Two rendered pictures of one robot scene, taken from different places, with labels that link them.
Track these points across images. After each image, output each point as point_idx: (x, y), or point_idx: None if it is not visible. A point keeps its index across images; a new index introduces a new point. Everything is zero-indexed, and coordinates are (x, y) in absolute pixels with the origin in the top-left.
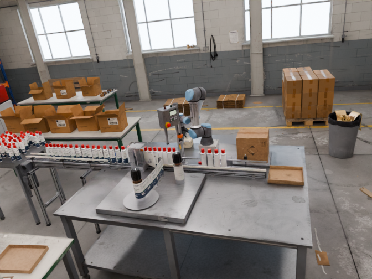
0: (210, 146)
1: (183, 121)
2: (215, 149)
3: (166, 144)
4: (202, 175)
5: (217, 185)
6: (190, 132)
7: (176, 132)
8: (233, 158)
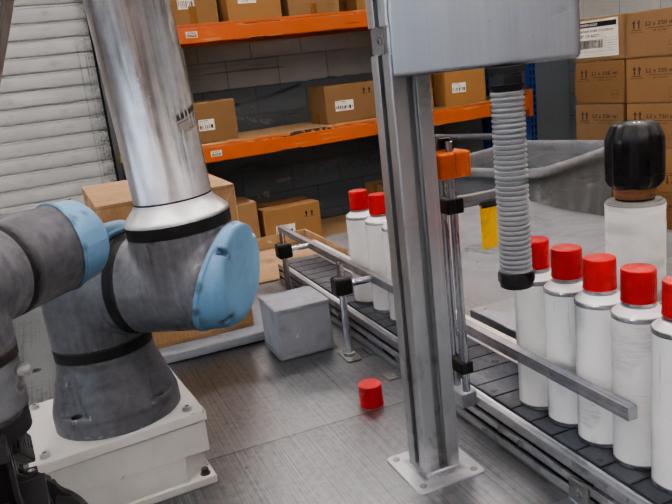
0: (177, 377)
1: (94, 244)
2: (380, 193)
3: (534, 279)
4: (496, 305)
5: (481, 302)
6: (238, 255)
7: (434, 150)
8: (209, 359)
